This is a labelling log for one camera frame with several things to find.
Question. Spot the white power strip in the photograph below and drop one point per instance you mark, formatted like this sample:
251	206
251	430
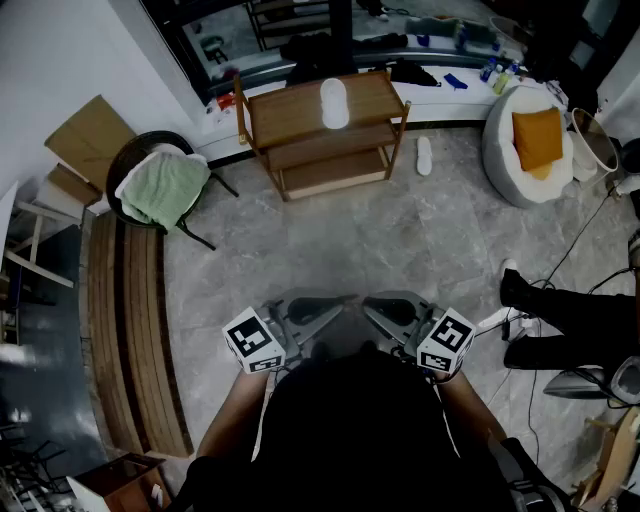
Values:
500	319

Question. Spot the white wooden stool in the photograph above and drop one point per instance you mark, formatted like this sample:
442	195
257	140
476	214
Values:
35	240

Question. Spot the flat cardboard sheet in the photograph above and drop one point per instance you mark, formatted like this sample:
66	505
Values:
92	135

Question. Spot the white slipper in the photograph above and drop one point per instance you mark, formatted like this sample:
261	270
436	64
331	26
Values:
424	156
334	102

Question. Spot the group of black chairs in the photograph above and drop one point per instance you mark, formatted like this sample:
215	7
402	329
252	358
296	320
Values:
35	460

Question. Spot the blue bottle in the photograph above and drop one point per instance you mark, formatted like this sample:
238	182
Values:
487	70

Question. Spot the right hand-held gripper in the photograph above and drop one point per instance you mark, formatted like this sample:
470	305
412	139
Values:
445	342

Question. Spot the person's black clothing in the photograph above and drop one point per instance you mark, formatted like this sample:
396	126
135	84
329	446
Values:
360	440

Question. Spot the light wooden stool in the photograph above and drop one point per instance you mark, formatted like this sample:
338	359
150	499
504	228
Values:
620	450

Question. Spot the red packet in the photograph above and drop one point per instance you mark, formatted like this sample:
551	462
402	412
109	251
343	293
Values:
226	101

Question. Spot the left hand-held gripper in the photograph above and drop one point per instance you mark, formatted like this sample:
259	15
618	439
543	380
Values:
252	340

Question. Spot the yellow bottle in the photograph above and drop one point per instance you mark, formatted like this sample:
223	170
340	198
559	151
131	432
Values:
502	82

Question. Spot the green knitted blanket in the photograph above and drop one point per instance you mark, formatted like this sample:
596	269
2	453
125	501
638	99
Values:
162	192

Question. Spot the black backpack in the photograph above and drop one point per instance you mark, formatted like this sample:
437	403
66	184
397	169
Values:
312	55

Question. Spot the white window ledge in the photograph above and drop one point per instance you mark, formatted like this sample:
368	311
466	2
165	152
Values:
450	102

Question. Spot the brown wooden box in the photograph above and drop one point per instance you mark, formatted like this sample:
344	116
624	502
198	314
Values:
120	477

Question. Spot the person's right forearm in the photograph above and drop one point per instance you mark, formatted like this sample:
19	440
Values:
470	405

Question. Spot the black cloth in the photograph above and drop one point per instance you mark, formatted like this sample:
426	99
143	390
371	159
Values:
410	72

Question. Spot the grey clothes iron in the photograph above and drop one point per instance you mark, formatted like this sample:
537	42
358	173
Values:
575	387

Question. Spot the orange cushion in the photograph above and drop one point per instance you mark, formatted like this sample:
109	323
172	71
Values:
537	137

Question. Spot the yellow cushion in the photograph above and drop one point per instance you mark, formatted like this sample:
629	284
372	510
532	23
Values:
541	172

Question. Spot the beige waste bin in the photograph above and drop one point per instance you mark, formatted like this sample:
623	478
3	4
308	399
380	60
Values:
597	145

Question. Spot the grey white bean bag chair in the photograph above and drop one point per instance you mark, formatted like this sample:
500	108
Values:
500	160

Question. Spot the person's left forearm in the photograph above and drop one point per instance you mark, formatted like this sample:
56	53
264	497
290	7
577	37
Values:
235	415

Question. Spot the black metal rack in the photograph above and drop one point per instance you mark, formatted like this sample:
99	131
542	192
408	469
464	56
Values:
290	25

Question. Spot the black wicker chair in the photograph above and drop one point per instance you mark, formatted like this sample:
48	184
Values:
125	155

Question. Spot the blue cloth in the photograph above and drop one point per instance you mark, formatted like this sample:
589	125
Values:
455	81

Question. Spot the white cloth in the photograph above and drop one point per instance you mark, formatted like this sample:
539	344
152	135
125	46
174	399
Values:
172	149

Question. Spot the wooden shelf rack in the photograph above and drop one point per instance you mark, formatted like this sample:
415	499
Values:
290	112

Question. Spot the cardboard box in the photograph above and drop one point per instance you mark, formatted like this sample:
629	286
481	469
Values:
75	186

